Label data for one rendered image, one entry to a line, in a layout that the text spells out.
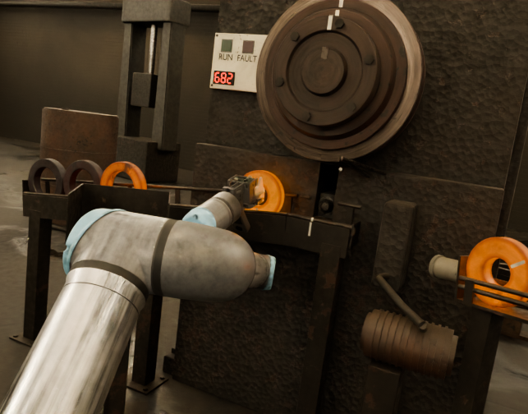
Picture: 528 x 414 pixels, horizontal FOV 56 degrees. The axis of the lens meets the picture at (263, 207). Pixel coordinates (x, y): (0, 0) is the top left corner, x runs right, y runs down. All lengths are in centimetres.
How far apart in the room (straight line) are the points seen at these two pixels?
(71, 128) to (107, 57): 622
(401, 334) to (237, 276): 62
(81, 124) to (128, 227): 330
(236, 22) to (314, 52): 47
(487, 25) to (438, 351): 86
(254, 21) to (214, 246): 111
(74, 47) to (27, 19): 141
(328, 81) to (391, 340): 66
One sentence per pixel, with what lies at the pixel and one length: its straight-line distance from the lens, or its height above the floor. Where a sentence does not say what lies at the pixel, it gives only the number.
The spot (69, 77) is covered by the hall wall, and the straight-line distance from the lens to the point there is 1080.
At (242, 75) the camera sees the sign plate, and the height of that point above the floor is 111.
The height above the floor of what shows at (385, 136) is 97.
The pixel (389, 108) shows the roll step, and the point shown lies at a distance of 135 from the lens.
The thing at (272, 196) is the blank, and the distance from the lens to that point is 150.
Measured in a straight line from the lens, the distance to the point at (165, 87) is 676.
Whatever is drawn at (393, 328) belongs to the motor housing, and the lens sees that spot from 128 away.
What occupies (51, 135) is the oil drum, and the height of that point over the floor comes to 68.
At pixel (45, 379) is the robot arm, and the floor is 64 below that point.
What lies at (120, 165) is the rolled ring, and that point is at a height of 76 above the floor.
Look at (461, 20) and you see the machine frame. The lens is 154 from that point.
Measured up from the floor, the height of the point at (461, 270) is 69.
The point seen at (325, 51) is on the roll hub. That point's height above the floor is 116.
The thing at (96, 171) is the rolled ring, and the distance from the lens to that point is 188.
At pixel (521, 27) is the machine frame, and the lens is 153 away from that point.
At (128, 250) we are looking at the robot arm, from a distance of 72.
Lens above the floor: 96
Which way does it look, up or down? 9 degrees down
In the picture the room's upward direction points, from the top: 7 degrees clockwise
